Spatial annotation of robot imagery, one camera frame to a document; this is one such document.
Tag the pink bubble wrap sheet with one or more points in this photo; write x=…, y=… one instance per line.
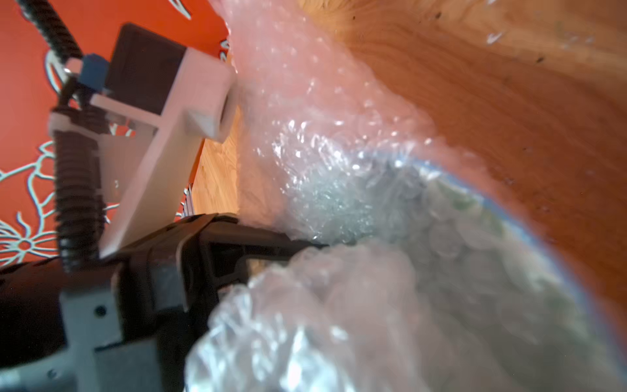
x=347, y=316

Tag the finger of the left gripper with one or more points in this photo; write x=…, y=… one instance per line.
x=226, y=247

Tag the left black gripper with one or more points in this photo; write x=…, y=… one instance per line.
x=123, y=324

